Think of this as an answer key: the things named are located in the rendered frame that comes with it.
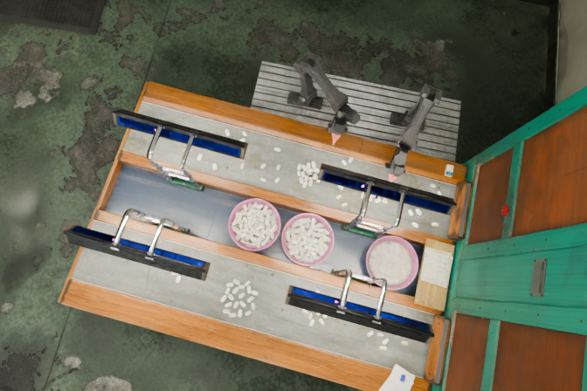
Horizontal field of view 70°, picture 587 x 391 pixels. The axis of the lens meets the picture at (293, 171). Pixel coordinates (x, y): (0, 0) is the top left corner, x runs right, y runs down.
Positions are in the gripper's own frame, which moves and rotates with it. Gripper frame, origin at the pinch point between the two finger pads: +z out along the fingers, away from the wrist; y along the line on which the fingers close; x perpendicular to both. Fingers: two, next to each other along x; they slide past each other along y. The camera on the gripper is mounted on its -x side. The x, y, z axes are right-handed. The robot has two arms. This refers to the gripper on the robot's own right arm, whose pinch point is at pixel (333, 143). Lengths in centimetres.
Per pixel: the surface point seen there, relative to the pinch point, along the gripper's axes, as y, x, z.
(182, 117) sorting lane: -83, 4, 8
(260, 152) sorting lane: -36.6, -1.7, 14.3
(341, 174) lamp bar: 5.3, -37.3, -0.9
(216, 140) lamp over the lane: -53, -37, -2
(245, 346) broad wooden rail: -18, -66, 85
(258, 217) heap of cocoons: -28, -23, 41
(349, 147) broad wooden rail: 9.3, 5.9, 2.0
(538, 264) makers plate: 74, -81, -5
